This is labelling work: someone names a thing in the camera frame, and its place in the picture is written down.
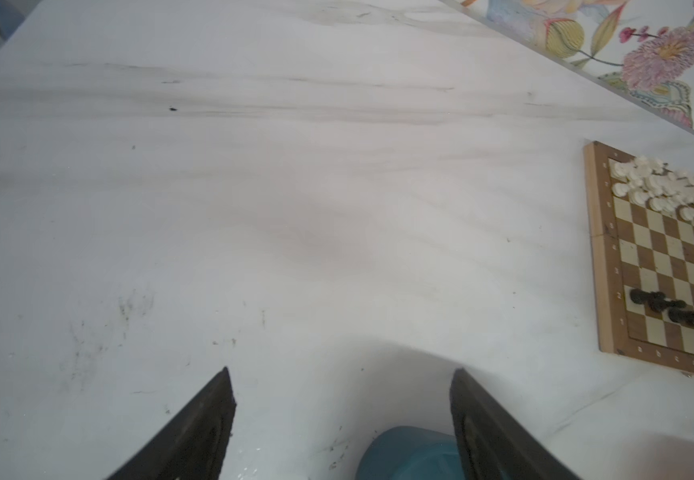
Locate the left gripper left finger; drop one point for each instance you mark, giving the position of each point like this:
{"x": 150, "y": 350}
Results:
{"x": 193, "y": 444}

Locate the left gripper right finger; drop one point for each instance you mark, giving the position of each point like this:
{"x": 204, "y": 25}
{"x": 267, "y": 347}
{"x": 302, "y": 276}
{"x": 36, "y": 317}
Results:
{"x": 491, "y": 443}

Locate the wooden chess board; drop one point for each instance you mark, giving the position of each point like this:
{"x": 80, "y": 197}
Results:
{"x": 642, "y": 230}

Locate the dark teal plastic tray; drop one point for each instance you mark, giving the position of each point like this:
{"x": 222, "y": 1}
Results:
{"x": 411, "y": 453}

